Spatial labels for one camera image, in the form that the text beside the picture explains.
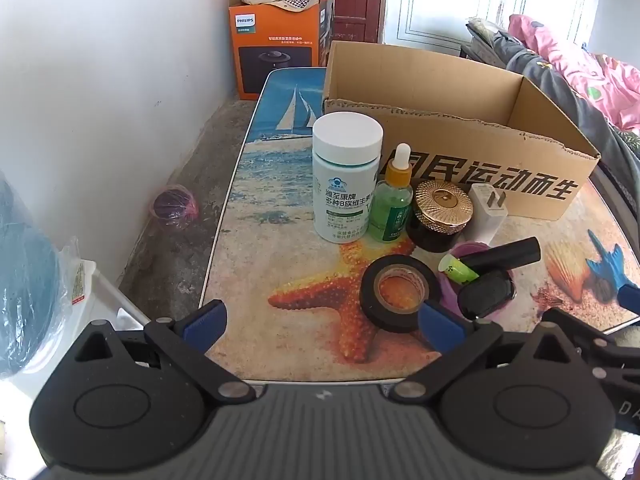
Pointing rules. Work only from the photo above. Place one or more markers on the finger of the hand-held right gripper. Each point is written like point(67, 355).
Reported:
point(580, 325)
point(630, 296)

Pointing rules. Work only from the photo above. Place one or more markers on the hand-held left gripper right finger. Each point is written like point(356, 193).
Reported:
point(440, 327)

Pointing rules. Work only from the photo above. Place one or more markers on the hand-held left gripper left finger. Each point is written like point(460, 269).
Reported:
point(205, 322)

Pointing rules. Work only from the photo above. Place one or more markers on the pink plastic bowl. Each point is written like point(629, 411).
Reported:
point(450, 292)

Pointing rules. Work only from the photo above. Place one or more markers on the black key fob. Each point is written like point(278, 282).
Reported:
point(487, 294)

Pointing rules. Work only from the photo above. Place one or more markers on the green lip balm stick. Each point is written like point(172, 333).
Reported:
point(457, 269)

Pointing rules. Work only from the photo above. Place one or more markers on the black tape roll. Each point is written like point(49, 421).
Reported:
point(372, 305)

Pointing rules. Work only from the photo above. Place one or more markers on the black cylindrical tube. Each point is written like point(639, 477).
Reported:
point(505, 252)

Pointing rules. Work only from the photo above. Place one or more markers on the black jar with gold lid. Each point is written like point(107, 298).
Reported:
point(440, 210)

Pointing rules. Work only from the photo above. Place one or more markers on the green dropper bottle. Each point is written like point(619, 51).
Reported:
point(392, 210)

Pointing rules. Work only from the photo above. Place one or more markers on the white charger plug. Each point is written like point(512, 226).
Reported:
point(487, 210)

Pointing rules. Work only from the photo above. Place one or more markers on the brown cardboard box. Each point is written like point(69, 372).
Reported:
point(450, 90)

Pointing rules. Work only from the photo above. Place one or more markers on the white water dispenser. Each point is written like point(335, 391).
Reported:
point(100, 292)

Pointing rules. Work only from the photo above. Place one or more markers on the purple ball in plastic bag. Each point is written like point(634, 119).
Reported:
point(172, 206)

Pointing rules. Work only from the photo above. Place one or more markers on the white supplement bottle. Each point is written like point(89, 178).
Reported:
point(345, 185)

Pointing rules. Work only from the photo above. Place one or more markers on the blue plastic bag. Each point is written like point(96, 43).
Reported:
point(25, 285)

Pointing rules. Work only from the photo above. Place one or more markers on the grey blanket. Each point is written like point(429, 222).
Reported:
point(565, 85)

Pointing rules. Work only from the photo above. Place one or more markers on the pink quilt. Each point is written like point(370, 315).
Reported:
point(590, 65)

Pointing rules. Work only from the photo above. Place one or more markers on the orange appliance carton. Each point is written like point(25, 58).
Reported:
point(275, 40)

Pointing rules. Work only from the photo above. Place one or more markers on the white panelled door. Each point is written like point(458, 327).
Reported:
point(440, 5)

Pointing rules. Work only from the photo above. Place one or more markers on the dark red wooden door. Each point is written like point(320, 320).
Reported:
point(360, 0)

